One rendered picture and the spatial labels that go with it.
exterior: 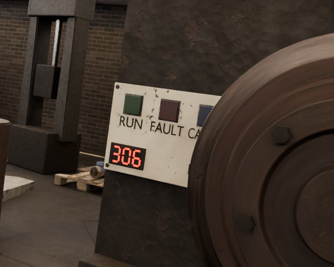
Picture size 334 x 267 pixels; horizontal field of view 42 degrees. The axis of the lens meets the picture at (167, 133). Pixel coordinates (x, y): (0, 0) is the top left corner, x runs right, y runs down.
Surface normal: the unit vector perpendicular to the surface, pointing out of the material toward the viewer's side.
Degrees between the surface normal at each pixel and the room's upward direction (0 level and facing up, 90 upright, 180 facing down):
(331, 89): 90
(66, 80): 90
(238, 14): 90
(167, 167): 90
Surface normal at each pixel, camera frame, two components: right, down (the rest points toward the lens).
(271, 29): -0.40, 0.01
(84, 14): 0.82, 0.16
